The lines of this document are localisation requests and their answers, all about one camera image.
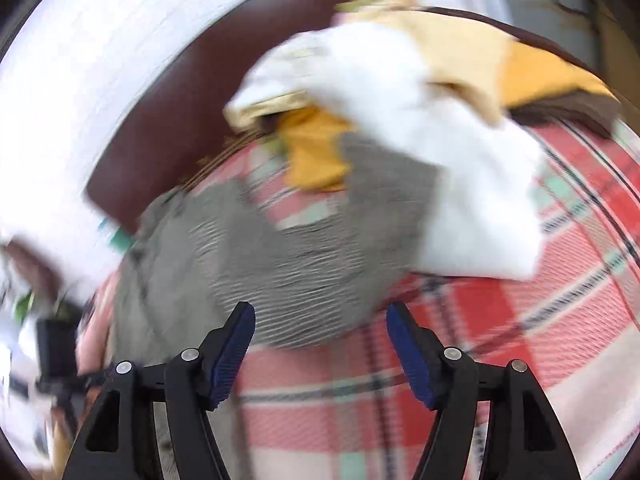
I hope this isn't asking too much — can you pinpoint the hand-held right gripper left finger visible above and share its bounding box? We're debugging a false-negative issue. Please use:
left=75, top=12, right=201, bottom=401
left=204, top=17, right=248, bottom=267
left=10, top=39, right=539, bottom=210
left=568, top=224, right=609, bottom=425
left=62, top=301, right=256, bottom=480

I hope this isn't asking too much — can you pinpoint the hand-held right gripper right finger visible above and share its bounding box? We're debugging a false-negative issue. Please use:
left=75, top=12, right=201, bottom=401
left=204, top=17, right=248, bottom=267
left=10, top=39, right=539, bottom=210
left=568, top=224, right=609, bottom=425
left=386, top=302, right=581, bottom=480

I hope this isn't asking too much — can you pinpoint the grey striped garment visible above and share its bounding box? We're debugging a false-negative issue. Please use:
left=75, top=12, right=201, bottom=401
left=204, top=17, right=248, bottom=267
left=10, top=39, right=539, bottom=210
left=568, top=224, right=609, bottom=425
left=112, top=135, right=443, bottom=349

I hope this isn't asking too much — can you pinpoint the white garment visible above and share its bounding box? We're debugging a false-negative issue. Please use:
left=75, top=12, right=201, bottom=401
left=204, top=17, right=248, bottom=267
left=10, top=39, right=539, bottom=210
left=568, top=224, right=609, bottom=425
left=225, top=22, right=546, bottom=281

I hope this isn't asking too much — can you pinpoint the plastic bottle with green label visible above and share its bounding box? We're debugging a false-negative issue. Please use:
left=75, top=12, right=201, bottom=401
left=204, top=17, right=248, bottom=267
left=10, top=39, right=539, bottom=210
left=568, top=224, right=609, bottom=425
left=99, top=216, right=135, bottom=257

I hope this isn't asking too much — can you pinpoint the plaid bed sheet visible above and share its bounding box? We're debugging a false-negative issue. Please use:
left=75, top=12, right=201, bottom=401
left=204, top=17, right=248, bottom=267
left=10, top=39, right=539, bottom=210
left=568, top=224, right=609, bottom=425
left=75, top=115, right=640, bottom=480

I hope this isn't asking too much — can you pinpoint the mustard yellow garment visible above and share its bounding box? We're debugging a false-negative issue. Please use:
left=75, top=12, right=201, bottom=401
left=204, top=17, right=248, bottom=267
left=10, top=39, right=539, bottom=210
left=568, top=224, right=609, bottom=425
left=280, top=42, right=617, bottom=193

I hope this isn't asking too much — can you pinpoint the brown wooden headboard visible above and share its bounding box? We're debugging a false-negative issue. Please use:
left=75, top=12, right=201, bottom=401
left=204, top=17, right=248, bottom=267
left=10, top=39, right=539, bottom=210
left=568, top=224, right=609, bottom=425
left=84, top=0, right=621, bottom=233

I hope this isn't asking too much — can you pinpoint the pale yellow garment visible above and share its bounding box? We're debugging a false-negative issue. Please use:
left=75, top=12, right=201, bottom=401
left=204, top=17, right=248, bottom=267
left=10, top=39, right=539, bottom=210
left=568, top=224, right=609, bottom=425
left=224, top=0, right=518, bottom=133

